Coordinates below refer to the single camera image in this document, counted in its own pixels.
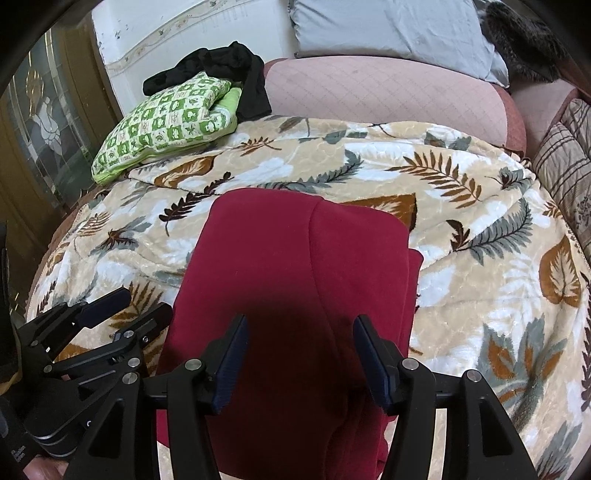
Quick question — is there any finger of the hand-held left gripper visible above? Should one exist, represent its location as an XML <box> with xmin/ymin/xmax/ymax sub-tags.
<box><xmin>14</xmin><ymin>287</ymin><xmax>133</xmax><ymax>365</ymax></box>
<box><xmin>44</xmin><ymin>302</ymin><xmax>175</xmax><ymax>385</ymax></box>

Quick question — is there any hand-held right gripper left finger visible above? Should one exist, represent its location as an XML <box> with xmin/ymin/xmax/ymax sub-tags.
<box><xmin>60</xmin><ymin>315</ymin><xmax>252</xmax><ymax>480</ymax></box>

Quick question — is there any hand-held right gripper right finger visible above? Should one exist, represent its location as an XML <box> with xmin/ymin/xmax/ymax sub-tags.
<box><xmin>352</xmin><ymin>315</ymin><xmax>539</xmax><ymax>480</ymax></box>

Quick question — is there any red garment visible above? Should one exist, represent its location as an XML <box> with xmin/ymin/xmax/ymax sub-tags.
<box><xmin>154</xmin><ymin>187</ymin><xmax>424</xmax><ymax>480</ymax></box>

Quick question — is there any leaf print blanket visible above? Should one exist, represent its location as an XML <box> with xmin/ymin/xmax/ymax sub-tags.
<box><xmin>25</xmin><ymin>113</ymin><xmax>591</xmax><ymax>480</ymax></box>

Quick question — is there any wooden stained glass door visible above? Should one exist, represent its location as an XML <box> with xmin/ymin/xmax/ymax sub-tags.
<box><xmin>0</xmin><ymin>23</ymin><xmax>121</xmax><ymax>324</ymax></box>

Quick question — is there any green checkered pillow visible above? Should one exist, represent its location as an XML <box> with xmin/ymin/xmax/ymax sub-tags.
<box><xmin>91</xmin><ymin>71</ymin><xmax>243</xmax><ymax>185</ymax></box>

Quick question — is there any pink quilted cushion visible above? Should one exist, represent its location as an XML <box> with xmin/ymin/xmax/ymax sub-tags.
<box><xmin>263</xmin><ymin>58</ymin><xmax>527</xmax><ymax>153</ymax></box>

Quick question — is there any black cloth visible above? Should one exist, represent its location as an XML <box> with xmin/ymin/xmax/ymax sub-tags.
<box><xmin>142</xmin><ymin>41</ymin><xmax>273</xmax><ymax>120</ymax></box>

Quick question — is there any striped cushion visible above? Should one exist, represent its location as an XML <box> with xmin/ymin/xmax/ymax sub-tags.
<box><xmin>531</xmin><ymin>97</ymin><xmax>591</xmax><ymax>250</ymax></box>

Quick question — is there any grey pillow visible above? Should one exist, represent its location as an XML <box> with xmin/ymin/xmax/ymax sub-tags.
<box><xmin>288</xmin><ymin>0</ymin><xmax>511</xmax><ymax>88</ymax></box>

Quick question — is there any dark furry cushion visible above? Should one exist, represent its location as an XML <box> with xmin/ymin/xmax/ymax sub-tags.
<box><xmin>480</xmin><ymin>0</ymin><xmax>571</xmax><ymax>79</ymax></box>

